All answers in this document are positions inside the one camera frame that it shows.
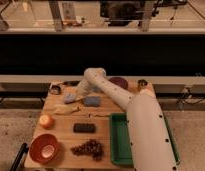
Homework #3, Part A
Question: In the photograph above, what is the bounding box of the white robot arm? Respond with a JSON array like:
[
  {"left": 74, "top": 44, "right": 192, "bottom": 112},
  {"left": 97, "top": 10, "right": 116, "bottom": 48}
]
[{"left": 76, "top": 68, "right": 177, "bottom": 171}]

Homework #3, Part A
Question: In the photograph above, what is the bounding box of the small white cup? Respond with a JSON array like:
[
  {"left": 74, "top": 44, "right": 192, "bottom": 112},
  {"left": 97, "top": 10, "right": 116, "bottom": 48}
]
[{"left": 41, "top": 145, "right": 55, "bottom": 158}]

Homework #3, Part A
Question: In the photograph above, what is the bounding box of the green plastic tray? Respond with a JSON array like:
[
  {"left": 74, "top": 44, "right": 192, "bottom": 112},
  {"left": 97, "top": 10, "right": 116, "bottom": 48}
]
[{"left": 109, "top": 113, "right": 180, "bottom": 167}]

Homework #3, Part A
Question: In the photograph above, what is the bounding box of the light blue towel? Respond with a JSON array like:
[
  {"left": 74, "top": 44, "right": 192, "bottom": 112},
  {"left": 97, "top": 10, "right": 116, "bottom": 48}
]
[{"left": 63, "top": 93, "right": 76, "bottom": 104}]

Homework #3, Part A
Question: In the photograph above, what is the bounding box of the blue sponge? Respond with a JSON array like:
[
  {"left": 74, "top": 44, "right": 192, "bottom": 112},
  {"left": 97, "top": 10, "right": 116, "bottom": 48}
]
[{"left": 83, "top": 96, "right": 101, "bottom": 107}]

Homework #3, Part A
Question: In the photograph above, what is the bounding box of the red bowl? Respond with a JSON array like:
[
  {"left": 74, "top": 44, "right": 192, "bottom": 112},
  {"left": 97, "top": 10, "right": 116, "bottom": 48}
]
[{"left": 29, "top": 134, "right": 60, "bottom": 164}]

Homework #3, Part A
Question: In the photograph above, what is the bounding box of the black handled knife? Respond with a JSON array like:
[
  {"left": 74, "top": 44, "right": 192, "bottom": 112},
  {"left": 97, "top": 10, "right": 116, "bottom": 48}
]
[{"left": 61, "top": 81, "right": 79, "bottom": 86}]

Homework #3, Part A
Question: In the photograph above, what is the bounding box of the metal fork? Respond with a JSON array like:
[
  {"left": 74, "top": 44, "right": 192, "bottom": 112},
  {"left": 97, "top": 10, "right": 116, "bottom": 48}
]
[{"left": 84, "top": 113, "right": 109, "bottom": 118}]

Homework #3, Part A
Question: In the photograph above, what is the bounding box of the purple bowl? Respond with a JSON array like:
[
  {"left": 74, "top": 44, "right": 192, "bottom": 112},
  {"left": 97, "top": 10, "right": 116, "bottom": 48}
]
[{"left": 109, "top": 77, "right": 128, "bottom": 90}]

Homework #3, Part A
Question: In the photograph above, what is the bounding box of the orange apple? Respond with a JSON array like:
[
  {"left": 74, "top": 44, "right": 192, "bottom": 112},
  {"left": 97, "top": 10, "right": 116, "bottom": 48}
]
[{"left": 39, "top": 114, "right": 54, "bottom": 129}]

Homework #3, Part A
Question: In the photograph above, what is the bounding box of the black rectangular block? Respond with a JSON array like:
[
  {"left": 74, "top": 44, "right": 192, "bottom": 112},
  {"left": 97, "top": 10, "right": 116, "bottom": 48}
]
[{"left": 73, "top": 123, "right": 96, "bottom": 133}]

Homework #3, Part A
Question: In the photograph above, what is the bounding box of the bunch of dark grapes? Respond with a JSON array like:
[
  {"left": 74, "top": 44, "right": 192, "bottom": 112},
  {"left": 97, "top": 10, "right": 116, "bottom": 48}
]
[{"left": 70, "top": 139, "right": 104, "bottom": 161}]

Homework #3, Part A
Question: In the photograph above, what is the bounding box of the small metal cup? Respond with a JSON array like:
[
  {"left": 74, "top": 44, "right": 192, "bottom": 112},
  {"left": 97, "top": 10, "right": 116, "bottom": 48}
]
[{"left": 138, "top": 79, "right": 148, "bottom": 90}]

